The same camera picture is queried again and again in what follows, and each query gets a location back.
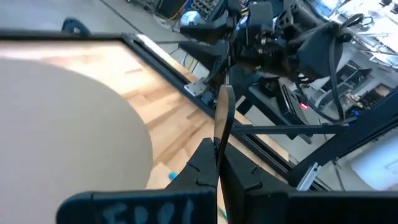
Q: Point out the dark metal fork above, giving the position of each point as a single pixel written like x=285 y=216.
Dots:
x=224 y=112

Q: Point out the black aluminium table frame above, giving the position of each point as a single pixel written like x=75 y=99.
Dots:
x=46 y=34

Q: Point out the round tan placemat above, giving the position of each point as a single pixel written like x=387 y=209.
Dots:
x=62 y=140

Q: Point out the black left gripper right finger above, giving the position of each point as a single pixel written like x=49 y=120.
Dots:
x=264 y=205

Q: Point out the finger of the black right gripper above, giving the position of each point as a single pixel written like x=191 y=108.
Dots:
x=208 y=54
x=211 y=29

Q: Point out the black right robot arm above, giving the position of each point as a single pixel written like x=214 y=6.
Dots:
x=317 y=49

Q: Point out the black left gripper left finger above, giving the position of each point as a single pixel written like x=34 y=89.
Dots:
x=186 y=202

